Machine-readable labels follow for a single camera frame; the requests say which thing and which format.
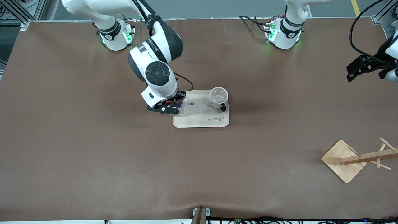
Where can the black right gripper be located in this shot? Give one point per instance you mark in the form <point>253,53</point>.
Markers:
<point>179,95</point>

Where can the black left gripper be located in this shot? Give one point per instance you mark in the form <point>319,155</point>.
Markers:
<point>380,62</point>

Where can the blue milk carton green cap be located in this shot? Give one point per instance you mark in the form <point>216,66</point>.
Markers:
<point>178,104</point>

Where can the cream tray with rabbit print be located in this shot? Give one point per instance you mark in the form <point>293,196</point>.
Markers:
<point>202,116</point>

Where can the wooden mug stand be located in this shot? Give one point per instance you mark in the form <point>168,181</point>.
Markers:
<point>343,161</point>

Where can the aluminium frame post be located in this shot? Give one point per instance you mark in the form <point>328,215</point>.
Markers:
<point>18,11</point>
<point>384,15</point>

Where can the grey metal table bracket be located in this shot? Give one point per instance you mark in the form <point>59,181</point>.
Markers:
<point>202,214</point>

